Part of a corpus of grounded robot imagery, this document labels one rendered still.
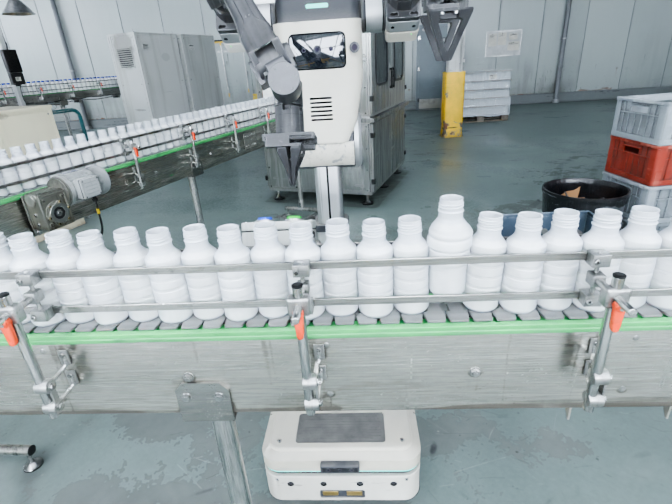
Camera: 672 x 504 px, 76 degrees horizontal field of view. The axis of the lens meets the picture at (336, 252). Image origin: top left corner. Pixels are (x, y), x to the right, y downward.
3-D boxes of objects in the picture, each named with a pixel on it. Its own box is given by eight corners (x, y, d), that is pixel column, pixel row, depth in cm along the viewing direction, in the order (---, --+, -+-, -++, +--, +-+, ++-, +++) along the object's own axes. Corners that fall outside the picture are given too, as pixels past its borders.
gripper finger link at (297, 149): (302, 184, 83) (300, 134, 82) (266, 185, 83) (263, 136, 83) (307, 186, 90) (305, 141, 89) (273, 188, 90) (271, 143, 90)
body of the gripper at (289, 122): (314, 140, 82) (312, 101, 82) (262, 143, 83) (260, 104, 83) (317, 146, 89) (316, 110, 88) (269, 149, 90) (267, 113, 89)
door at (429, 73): (416, 110, 1191) (417, 25, 1105) (415, 110, 1199) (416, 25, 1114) (452, 108, 1184) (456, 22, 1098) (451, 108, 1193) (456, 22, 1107)
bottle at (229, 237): (247, 301, 80) (233, 218, 73) (266, 313, 76) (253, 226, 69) (219, 314, 77) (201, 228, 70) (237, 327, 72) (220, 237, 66)
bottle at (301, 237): (332, 313, 75) (325, 224, 68) (302, 325, 72) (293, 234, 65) (313, 299, 79) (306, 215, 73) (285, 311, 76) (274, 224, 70)
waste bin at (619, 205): (545, 303, 257) (561, 201, 231) (519, 269, 298) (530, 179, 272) (623, 301, 254) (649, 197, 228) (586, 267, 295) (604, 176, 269)
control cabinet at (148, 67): (176, 164, 700) (148, 33, 622) (201, 165, 683) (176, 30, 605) (139, 177, 631) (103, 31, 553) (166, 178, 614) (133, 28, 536)
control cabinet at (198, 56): (209, 153, 776) (188, 35, 698) (233, 153, 759) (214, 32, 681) (179, 163, 707) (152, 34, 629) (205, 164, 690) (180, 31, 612)
